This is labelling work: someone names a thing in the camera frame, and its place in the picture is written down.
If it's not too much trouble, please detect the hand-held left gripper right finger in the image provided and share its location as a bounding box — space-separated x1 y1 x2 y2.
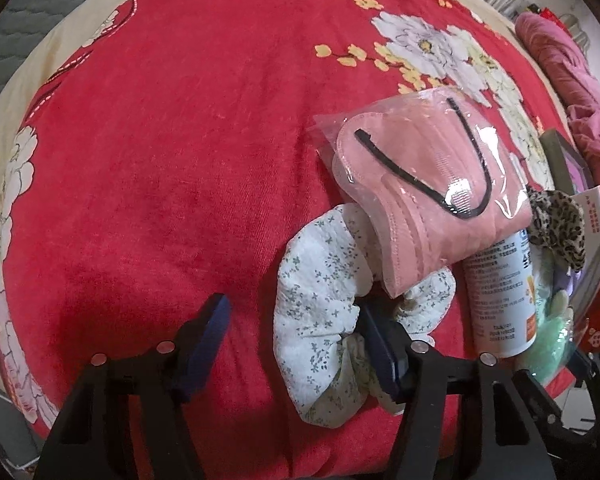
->
357 300 558 480

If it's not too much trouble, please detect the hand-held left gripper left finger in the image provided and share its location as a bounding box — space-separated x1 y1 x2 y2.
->
32 292 232 480

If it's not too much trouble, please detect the pink face mask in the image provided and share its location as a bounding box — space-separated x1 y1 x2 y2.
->
312 85 533 298

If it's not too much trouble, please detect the red cardboard box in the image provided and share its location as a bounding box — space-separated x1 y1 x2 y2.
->
570 185 600 356

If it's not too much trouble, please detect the red floral blanket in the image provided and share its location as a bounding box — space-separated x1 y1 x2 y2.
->
0 0 581 480

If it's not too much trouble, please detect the white floral scrunchie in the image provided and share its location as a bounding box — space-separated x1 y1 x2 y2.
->
272 203 457 429

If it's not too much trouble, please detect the grey quilted headboard cover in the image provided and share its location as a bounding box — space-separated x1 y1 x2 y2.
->
0 0 111 106

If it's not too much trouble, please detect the green puff in clear bag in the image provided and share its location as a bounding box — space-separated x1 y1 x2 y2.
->
517 305 581 386

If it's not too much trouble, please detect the white supplement bottle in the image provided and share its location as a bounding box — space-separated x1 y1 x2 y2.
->
460 227 540 359

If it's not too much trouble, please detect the leopard print scrunchie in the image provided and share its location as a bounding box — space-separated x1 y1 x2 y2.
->
525 186 587 270

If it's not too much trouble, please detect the dark framed pink picture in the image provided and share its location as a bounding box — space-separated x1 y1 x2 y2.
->
539 129 593 196

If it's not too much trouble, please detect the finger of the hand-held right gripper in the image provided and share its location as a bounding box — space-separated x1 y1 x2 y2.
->
512 369 576 431
566 346 600 411

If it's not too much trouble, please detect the pink quilt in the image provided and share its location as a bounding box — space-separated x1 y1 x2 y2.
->
514 11 600 233

